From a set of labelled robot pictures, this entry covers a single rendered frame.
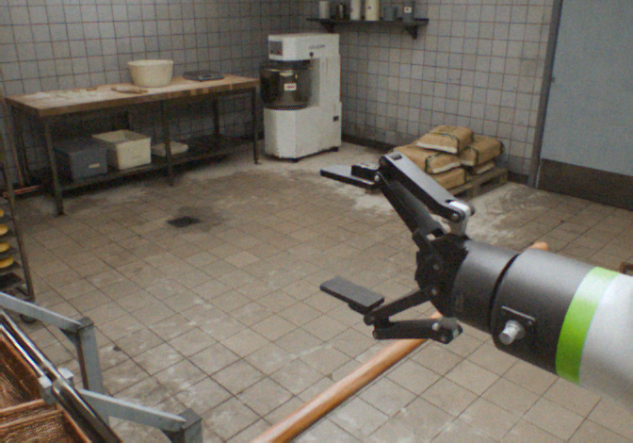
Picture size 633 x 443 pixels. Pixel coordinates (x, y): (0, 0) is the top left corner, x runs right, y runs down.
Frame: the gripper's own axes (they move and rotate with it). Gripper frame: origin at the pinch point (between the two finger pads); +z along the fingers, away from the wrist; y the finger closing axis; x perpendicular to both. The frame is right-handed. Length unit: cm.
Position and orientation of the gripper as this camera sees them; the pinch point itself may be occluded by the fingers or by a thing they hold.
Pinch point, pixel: (336, 231)
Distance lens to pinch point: 61.3
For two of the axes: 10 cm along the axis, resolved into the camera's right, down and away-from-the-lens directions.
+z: -7.2, -2.5, 6.5
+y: 0.0, 9.4, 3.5
